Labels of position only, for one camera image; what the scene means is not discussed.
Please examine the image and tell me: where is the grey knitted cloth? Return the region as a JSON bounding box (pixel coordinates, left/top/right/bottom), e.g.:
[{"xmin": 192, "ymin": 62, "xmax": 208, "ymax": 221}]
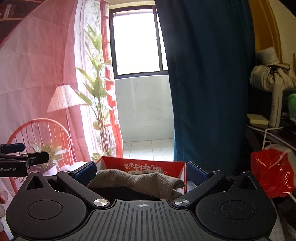
[{"xmin": 87, "ymin": 169, "xmax": 186, "ymax": 202}]

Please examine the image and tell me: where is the pink printed backdrop cloth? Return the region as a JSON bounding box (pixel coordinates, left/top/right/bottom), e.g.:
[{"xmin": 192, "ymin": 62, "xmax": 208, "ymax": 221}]
[{"xmin": 1, "ymin": 1, "xmax": 123, "ymax": 175}]

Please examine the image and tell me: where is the red plastic bag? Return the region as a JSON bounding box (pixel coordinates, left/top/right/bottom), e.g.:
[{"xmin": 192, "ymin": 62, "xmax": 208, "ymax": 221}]
[{"xmin": 251, "ymin": 145, "xmax": 295, "ymax": 198}]

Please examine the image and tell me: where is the yellow notepad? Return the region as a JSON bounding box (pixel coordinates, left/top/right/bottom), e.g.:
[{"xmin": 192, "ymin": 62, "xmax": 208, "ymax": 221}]
[{"xmin": 247, "ymin": 114, "xmax": 269, "ymax": 126}]

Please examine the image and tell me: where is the white spray bottle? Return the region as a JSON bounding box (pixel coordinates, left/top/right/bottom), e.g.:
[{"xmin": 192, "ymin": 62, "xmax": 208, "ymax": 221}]
[{"xmin": 269, "ymin": 83, "xmax": 283, "ymax": 128}]

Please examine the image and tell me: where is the green white plush toy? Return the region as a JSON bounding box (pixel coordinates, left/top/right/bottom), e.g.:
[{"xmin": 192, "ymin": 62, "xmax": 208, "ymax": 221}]
[{"xmin": 288, "ymin": 93, "xmax": 296, "ymax": 119}]

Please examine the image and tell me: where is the dark blue curtain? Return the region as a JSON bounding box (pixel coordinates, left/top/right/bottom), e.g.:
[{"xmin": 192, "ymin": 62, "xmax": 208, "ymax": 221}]
[{"xmin": 156, "ymin": 0, "xmax": 255, "ymax": 175}]

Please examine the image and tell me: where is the black framed window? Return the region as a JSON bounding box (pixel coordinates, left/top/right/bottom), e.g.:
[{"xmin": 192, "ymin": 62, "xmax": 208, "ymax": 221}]
[{"xmin": 109, "ymin": 5, "xmax": 168, "ymax": 79}]

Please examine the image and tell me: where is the red cardboard box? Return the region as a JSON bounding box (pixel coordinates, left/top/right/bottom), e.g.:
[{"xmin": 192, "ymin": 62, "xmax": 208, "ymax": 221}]
[{"xmin": 97, "ymin": 157, "xmax": 186, "ymax": 193}]

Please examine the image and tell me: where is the beige drawstring pouch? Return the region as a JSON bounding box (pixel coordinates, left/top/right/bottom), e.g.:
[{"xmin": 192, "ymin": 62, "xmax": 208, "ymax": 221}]
[{"xmin": 250, "ymin": 64, "xmax": 295, "ymax": 92}]

